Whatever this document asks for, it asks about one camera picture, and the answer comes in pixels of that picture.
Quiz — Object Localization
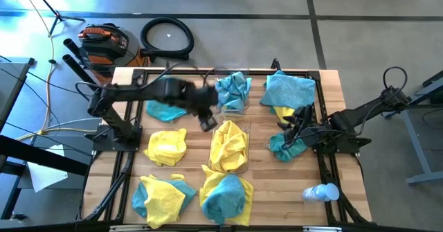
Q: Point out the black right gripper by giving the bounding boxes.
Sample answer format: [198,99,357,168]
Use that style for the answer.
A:
[276,114,323,147]

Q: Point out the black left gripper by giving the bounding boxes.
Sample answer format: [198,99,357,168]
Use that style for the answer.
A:
[188,84,220,134]

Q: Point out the teal microfiber towel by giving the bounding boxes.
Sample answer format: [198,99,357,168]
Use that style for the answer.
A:
[269,132,309,163]
[131,179,197,219]
[145,99,190,124]

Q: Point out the light blue microfiber towel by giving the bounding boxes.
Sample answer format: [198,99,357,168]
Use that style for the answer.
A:
[259,69,317,111]
[215,71,253,111]
[201,174,246,225]

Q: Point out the orange black shop vacuum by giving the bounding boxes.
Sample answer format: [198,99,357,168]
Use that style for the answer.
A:
[76,22,152,90]

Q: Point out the black vacuum wand tube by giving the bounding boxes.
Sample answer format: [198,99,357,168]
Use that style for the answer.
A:
[62,37,89,65]
[62,54,110,101]

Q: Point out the white paper sheet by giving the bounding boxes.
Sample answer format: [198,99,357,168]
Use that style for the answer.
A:
[26,143,69,193]

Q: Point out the black side table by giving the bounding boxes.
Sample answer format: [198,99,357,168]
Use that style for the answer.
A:
[0,130,96,222]

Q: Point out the grey desk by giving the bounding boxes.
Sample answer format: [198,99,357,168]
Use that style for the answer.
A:
[0,57,35,122]

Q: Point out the black tripod stand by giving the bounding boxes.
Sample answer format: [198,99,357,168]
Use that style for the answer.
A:
[27,0,86,36]

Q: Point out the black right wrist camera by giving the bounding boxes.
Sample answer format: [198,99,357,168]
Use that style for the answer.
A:
[293,103,315,121]

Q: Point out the black aluminium table frame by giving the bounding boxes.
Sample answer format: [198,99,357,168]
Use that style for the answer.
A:
[76,67,373,232]

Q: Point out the silver metal bracket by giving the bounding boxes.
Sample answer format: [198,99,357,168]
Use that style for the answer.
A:
[109,224,150,232]
[303,226,343,232]

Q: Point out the black vacuum hose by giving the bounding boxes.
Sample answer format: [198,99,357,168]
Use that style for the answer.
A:
[139,16,195,62]

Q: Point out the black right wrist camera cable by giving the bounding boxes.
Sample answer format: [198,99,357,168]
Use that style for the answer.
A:
[352,66,409,136]

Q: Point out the grey metal table frame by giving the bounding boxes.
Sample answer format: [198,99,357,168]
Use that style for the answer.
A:
[380,69,443,186]

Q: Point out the yellow extension cable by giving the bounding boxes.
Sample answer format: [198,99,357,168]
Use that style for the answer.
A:
[15,0,100,141]

